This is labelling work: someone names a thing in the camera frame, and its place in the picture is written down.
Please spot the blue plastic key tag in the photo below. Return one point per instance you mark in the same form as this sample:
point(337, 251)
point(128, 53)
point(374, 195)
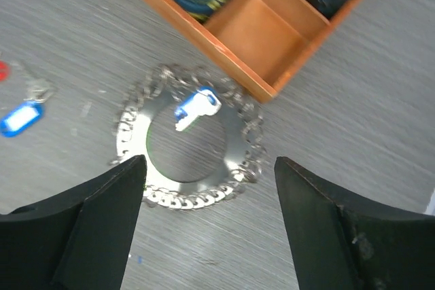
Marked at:
point(20, 118)

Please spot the large metal disc keyring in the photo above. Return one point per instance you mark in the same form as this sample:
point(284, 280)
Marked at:
point(212, 160)

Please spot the orange wooden compartment tray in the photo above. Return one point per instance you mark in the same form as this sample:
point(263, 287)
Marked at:
point(261, 44)

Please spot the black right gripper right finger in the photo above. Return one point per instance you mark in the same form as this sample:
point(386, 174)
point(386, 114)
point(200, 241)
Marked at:
point(342, 240)

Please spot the silver key with blue tag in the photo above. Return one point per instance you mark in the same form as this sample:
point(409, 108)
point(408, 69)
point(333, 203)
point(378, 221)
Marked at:
point(202, 102)

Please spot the red plastic key tag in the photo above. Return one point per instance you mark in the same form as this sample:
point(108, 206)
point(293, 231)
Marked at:
point(4, 70)

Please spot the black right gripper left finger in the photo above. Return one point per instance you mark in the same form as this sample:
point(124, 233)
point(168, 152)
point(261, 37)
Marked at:
point(77, 239)

